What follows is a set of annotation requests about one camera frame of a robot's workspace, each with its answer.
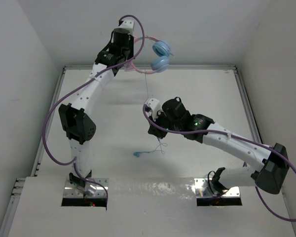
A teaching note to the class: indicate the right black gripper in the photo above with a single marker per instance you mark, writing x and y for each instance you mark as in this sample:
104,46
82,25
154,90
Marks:
159,133

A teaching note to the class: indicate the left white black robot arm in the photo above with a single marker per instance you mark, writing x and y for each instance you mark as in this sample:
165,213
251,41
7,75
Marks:
75,116

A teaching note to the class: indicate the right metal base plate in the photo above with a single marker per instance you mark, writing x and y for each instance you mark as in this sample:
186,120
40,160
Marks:
205,190

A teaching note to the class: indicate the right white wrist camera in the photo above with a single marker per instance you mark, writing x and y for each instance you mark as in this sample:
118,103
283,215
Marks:
152,106

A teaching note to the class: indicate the metal base plate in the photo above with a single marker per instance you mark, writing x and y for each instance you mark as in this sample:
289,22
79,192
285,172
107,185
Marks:
72,190
205,190

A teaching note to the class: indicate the white front cover board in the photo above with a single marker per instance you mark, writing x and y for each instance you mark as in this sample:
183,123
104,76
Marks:
153,207

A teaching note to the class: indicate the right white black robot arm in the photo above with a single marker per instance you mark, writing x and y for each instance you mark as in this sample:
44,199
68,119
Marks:
265,168

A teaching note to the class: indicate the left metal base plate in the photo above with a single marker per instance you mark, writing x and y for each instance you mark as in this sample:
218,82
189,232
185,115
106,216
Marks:
72,190

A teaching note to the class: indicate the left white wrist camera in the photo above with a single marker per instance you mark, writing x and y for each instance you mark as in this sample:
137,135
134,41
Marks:
127,24

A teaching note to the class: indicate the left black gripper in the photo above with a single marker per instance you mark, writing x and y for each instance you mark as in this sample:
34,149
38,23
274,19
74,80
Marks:
129,42

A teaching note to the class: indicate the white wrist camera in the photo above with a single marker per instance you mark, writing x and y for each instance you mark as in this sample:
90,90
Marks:
152,106
127,24

